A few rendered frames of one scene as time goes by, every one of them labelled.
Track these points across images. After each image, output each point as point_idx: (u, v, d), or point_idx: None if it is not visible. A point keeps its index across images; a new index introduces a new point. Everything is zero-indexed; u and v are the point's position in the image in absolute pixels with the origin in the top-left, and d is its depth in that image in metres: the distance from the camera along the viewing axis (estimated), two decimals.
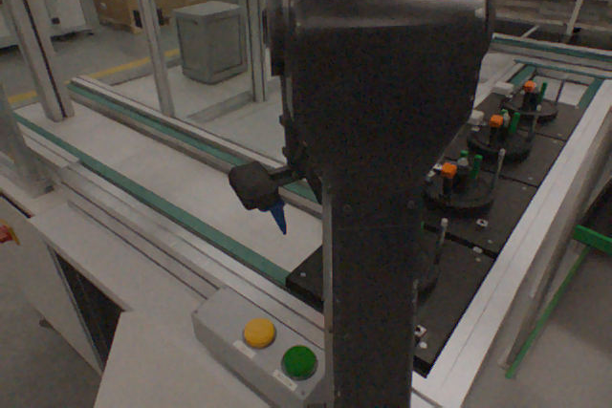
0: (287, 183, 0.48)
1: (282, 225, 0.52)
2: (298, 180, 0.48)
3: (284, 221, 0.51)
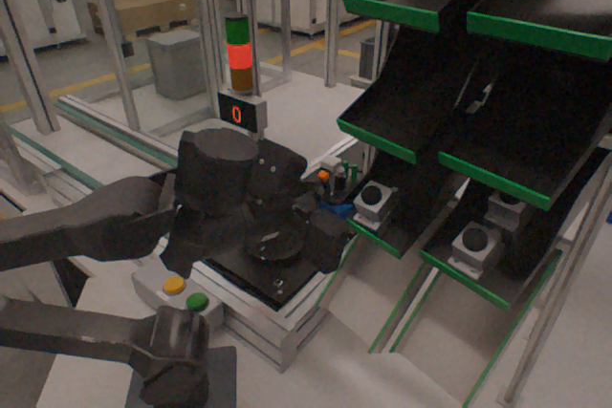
0: (301, 208, 0.47)
1: (343, 206, 0.51)
2: None
3: (338, 205, 0.51)
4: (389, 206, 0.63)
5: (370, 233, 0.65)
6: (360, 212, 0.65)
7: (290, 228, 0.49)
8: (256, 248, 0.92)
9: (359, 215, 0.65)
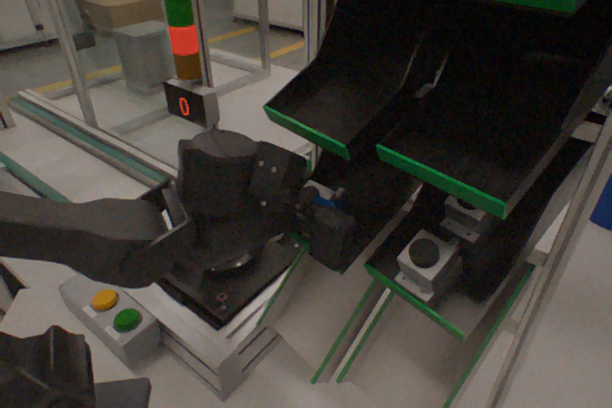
0: (298, 204, 0.48)
1: (338, 200, 0.52)
2: None
3: (333, 200, 0.52)
4: None
5: (310, 243, 0.55)
6: None
7: (300, 233, 0.48)
8: None
9: None
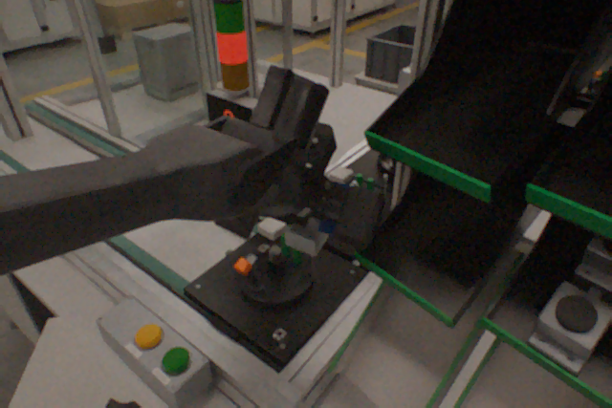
0: (319, 186, 0.48)
1: None
2: None
3: None
4: None
5: (304, 248, 0.54)
6: (293, 224, 0.54)
7: (319, 217, 0.47)
8: (253, 287, 0.74)
9: (291, 226, 0.54)
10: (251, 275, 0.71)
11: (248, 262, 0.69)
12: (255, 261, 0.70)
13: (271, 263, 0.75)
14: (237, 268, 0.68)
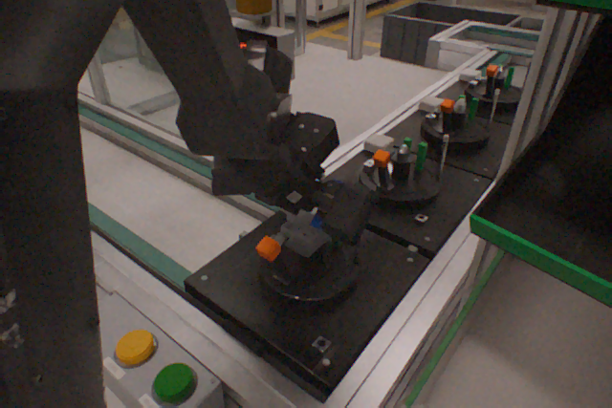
0: (316, 181, 0.48)
1: None
2: None
3: None
4: None
5: (297, 247, 0.53)
6: (290, 221, 0.54)
7: (312, 208, 0.47)
8: (280, 279, 0.54)
9: (288, 224, 0.54)
10: (278, 261, 0.50)
11: (275, 242, 0.48)
12: (286, 241, 0.50)
13: None
14: (261, 252, 0.48)
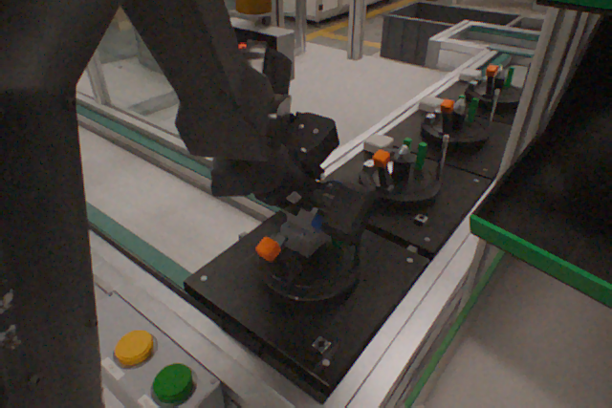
0: (316, 181, 0.48)
1: None
2: None
3: None
4: None
5: (297, 247, 0.53)
6: (290, 221, 0.54)
7: (311, 208, 0.47)
8: (280, 279, 0.53)
9: (288, 224, 0.54)
10: (277, 261, 0.50)
11: (275, 242, 0.48)
12: (286, 241, 0.50)
13: None
14: (260, 252, 0.48)
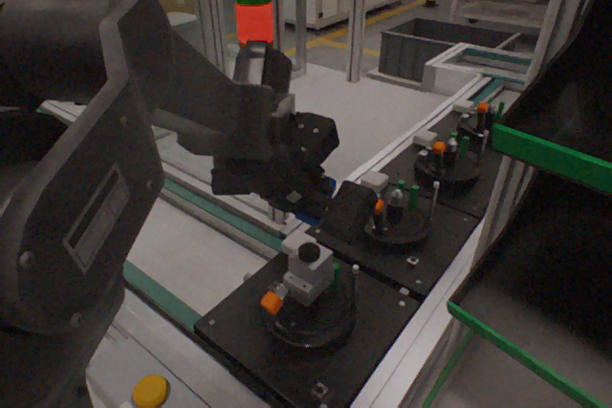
0: None
1: None
2: None
3: None
4: (325, 269, 0.58)
5: (298, 297, 0.58)
6: (291, 272, 0.59)
7: (327, 216, 0.46)
8: (282, 326, 0.59)
9: (290, 275, 0.59)
10: (280, 312, 0.55)
11: (278, 297, 0.53)
12: (287, 294, 0.55)
13: None
14: (265, 307, 0.53)
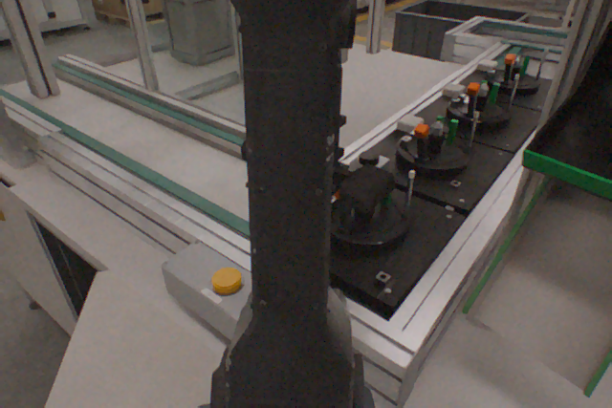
0: None
1: None
2: None
3: None
4: None
5: None
6: None
7: None
8: (342, 226, 0.63)
9: None
10: (348, 205, 0.60)
11: None
12: None
13: None
14: (338, 192, 0.58)
